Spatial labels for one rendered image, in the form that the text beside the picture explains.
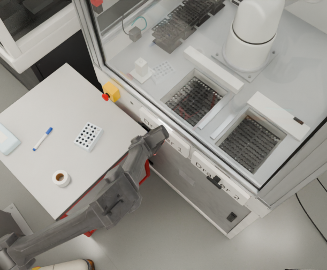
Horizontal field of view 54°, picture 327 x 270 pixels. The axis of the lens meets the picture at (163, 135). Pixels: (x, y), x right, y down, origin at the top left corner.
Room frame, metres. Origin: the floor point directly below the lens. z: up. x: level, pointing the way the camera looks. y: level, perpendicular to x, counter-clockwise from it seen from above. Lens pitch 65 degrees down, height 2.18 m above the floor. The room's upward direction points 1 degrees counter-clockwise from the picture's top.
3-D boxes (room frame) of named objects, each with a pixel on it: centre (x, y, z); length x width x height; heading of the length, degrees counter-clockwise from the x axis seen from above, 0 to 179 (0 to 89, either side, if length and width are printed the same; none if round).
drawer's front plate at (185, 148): (0.63, 0.00, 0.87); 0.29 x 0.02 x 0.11; 46
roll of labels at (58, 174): (0.46, 0.47, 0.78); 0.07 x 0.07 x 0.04
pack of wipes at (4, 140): (0.66, 0.77, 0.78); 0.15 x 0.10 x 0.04; 49
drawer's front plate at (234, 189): (0.41, -0.23, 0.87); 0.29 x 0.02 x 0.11; 46
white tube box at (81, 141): (0.66, 0.36, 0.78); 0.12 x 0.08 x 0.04; 150
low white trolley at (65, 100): (0.70, 0.50, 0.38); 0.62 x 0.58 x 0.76; 46
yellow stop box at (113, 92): (0.85, 0.24, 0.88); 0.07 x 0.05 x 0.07; 46
